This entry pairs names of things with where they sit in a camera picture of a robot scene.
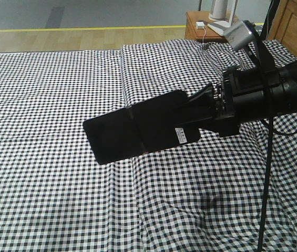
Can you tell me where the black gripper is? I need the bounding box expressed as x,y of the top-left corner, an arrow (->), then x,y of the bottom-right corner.
174,67 -> 285,137

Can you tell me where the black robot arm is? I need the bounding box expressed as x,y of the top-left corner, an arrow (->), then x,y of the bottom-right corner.
175,61 -> 297,137

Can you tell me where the white desk lamp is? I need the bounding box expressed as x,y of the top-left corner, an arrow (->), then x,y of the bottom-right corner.
208,0 -> 238,36

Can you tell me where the black white checkered bed sheet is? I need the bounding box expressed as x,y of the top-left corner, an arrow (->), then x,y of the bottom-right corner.
0,50 -> 145,251

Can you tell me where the wooden nightstand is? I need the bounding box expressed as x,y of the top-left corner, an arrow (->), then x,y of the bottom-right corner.
185,11 -> 227,43

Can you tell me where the white power adapter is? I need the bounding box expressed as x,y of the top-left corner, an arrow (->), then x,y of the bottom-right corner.
196,22 -> 206,29

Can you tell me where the black white checkered quilt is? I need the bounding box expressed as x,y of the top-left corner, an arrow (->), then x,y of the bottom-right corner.
114,39 -> 297,251

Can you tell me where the white cylindrical speaker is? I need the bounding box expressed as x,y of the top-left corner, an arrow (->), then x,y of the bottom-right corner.
209,0 -> 228,21

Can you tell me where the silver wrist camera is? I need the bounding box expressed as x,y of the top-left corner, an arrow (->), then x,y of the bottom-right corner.
223,20 -> 257,51

